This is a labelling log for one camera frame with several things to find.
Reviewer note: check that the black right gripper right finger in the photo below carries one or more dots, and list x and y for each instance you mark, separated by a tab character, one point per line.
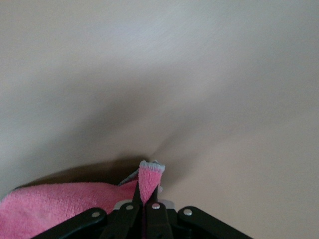
174	224

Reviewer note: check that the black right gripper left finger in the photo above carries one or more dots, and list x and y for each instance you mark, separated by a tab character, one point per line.
112	224

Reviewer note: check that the pink microfibre cloth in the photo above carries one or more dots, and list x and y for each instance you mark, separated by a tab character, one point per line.
49	206

